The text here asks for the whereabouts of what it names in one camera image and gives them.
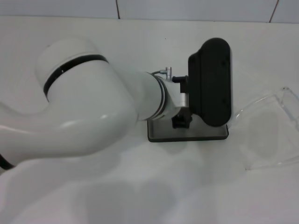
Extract left gripper cable with plug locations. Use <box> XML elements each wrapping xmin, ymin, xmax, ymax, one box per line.
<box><xmin>151</xmin><ymin>67</ymin><xmax>174</xmax><ymax>78</ymax></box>

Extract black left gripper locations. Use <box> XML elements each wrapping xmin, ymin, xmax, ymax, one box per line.
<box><xmin>171</xmin><ymin>37</ymin><xmax>234</xmax><ymax>129</ymax></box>

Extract black glasses case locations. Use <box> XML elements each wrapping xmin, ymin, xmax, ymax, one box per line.
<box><xmin>148</xmin><ymin>120</ymin><xmax>229</xmax><ymax>142</ymax></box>

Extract clear white glasses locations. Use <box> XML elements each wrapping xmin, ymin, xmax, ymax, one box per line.
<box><xmin>230</xmin><ymin>86</ymin><xmax>299</xmax><ymax>171</ymax></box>

